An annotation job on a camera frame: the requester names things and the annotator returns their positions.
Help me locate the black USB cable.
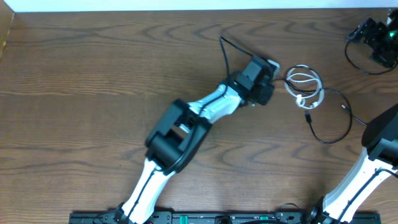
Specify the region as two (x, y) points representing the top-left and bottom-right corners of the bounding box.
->
(273, 76), (354, 145)

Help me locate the white USB cable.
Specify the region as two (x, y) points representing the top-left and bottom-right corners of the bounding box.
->
(284, 64), (325, 110)

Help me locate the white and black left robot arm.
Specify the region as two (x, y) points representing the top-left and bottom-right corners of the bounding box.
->
(114, 56), (280, 223)

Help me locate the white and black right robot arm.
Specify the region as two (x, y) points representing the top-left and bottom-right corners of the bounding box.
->
(307, 14), (397, 223)

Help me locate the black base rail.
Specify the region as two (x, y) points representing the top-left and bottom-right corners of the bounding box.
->
(68, 210), (382, 224)

